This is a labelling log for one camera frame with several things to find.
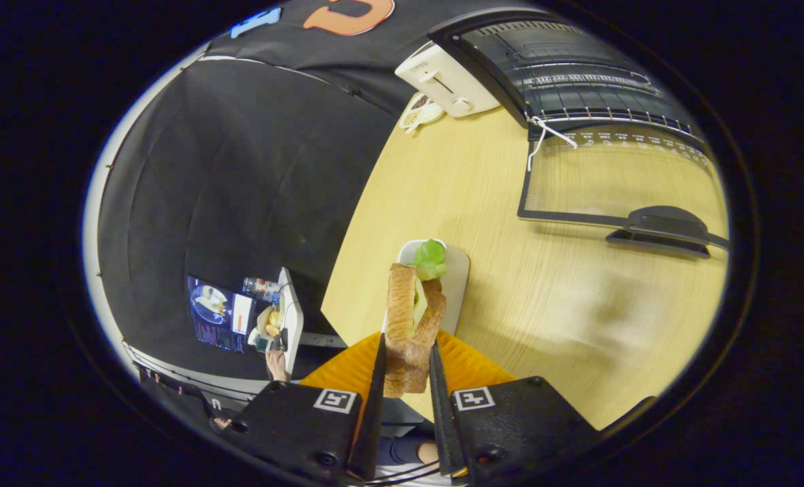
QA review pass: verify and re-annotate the white rectangular plate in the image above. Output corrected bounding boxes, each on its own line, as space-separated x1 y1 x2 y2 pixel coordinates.
382 239 471 339

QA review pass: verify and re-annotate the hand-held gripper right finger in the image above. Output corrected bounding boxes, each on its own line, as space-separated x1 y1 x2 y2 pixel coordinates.
429 329 602 478

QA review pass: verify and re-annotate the toast sandwich with lettuce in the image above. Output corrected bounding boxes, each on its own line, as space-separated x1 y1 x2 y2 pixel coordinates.
383 239 449 398

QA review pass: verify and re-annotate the white pop-up toaster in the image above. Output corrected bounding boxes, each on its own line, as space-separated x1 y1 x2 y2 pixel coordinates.
395 43 502 119

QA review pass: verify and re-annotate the white side table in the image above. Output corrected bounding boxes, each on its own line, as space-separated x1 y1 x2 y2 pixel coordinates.
277 267 305 376

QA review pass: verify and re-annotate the black toaster oven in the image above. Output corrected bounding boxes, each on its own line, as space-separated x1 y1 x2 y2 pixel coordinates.
429 7 731 261

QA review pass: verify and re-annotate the small white snack dish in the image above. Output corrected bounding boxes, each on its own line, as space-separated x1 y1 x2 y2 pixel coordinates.
399 91 446 134

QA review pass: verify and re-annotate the laptop computer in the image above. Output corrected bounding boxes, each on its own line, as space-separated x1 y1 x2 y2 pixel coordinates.
187 274 257 354

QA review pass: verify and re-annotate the white string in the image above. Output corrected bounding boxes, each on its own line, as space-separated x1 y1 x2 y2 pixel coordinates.
525 115 579 173

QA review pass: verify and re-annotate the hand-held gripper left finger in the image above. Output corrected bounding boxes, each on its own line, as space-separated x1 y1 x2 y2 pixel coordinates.
213 331 387 484

